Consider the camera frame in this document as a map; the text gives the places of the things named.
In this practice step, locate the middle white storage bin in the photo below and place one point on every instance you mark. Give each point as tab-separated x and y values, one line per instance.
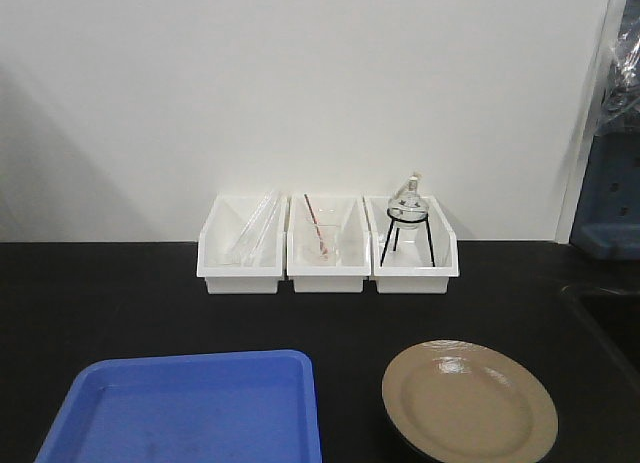
303	267

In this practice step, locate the left white storage bin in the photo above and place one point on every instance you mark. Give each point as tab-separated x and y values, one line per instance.
223	225

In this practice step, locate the white storage bin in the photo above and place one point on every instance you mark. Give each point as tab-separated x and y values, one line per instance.
223	225
303	267
408	269

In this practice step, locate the blue plastic tray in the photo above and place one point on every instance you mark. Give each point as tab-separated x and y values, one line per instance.
252	406

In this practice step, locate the blue perforated box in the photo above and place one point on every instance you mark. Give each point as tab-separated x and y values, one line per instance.
606	223

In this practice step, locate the clear plastic bag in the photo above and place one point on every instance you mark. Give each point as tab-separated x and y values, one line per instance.
619	112

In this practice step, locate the black wire tripod stand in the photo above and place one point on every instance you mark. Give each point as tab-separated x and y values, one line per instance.
394	232

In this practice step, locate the beige plate with black rim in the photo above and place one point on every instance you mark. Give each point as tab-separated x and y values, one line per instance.
456	401

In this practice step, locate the black sink basin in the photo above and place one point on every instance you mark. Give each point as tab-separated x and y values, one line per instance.
612	315

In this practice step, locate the glass beaker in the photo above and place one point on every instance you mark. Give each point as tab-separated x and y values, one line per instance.
330	227

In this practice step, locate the glass tubes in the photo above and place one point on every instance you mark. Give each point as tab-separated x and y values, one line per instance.
244	250

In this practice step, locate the round glass flask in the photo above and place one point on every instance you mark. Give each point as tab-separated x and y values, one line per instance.
407	208

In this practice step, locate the right white storage bin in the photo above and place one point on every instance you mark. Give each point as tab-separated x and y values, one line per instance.
408	269

